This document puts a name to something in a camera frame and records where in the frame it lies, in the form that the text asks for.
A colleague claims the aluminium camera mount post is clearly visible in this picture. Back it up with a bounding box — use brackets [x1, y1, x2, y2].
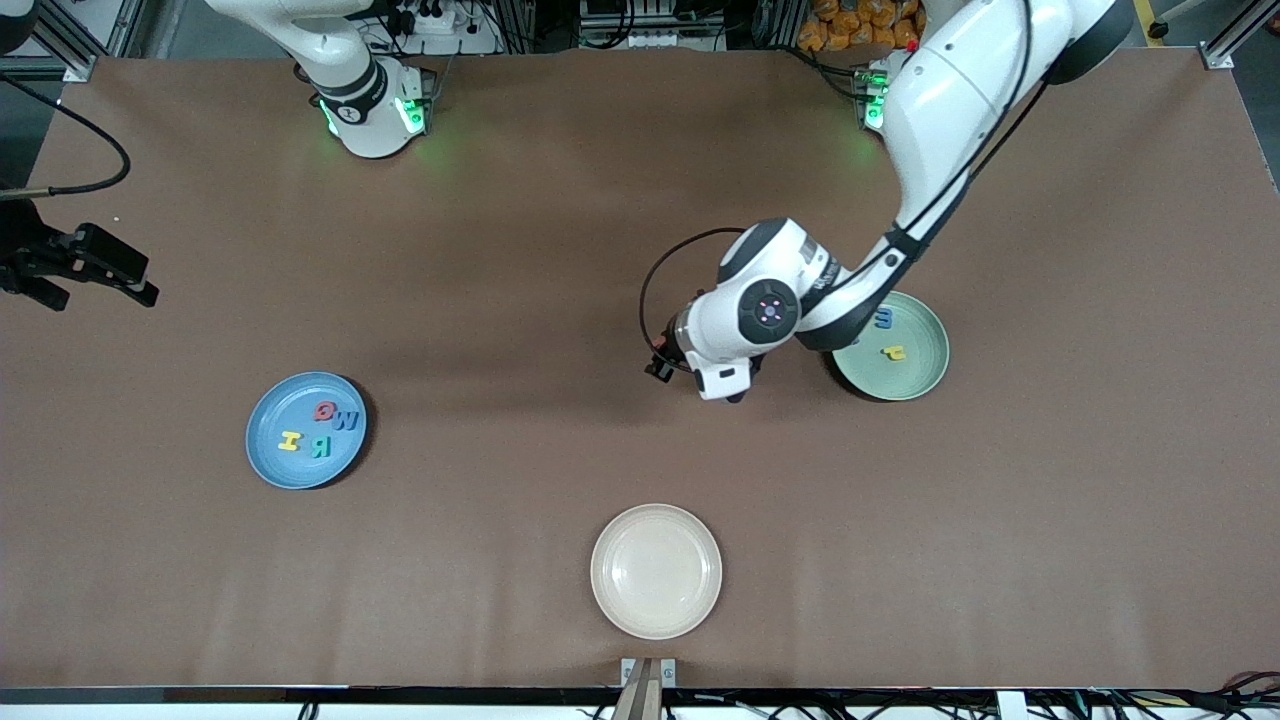
[620, 657, 678, 720]

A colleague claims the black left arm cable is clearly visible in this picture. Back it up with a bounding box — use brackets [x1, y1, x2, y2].
[639, 0, 1051, 351]

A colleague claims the green plate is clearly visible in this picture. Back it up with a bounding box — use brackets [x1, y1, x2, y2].
[832, 290, 950, 402]

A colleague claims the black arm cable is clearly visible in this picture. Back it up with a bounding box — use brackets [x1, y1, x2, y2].
[639, 0, 1051, 351]
[0, 72, 133, 199]

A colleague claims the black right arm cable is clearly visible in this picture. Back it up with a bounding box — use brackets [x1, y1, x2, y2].
[0, 72, 133, 199]

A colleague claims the table edge rail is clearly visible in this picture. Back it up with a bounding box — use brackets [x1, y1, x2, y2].
[0, 686, 1280, 707]

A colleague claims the blue plate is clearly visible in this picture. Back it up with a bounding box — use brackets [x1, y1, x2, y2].
[245, 371, 368, 490]

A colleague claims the cream plate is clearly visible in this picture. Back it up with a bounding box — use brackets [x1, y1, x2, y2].
[590, 503, 723, 641]

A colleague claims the orange items bag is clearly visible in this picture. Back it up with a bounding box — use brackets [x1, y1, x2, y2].
[797, 0, 926, 53]

